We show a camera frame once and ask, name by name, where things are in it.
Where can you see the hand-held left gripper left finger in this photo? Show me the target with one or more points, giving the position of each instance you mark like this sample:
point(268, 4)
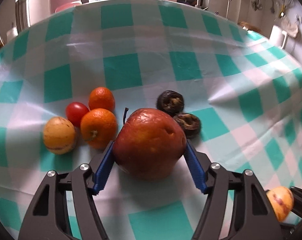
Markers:
point(103, 170)

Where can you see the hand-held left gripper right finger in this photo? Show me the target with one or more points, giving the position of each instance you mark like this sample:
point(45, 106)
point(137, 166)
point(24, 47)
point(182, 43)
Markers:
point(196, 172)

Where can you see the striped yellow pepino melon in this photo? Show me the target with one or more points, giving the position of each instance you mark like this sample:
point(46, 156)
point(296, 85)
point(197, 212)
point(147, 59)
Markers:
point(281, 201)

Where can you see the large orange with stem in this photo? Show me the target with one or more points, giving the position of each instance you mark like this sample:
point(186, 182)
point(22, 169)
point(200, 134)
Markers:
point(101, 125)

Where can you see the dark water chestnut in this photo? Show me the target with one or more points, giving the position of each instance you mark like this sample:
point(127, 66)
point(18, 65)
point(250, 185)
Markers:
point(169, 102)
point(188, 125)

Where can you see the large dark red apple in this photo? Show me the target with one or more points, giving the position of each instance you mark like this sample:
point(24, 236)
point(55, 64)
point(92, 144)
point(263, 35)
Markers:
point(148, 142)

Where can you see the plain yellow pepino melon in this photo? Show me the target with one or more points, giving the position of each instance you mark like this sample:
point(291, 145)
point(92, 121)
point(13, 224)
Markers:
point(58, 135)

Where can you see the red tomato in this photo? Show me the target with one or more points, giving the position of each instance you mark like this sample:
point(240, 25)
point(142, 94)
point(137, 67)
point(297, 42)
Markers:
point(76, 112)

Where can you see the small orange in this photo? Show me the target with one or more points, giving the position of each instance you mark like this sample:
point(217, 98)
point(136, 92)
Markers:
point(101, 99)

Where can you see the green white checked tablecloth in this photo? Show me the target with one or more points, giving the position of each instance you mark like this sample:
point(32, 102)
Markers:
point(151, 72)

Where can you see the wooden basket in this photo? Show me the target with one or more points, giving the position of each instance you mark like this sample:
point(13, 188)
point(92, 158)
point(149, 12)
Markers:
point(251, 27)

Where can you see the white mug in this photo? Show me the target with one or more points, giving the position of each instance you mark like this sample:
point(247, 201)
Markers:
point(277, 36)

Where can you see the white cup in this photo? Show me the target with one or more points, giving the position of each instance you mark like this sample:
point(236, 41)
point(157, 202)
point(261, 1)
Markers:
point(12, 34)

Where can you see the pink bowl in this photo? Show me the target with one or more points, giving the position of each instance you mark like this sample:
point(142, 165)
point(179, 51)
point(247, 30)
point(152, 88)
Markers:
point(68, 5)

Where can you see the hanging white cloth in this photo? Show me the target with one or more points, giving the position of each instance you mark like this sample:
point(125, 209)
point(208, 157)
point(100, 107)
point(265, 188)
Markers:
point(292, 27)

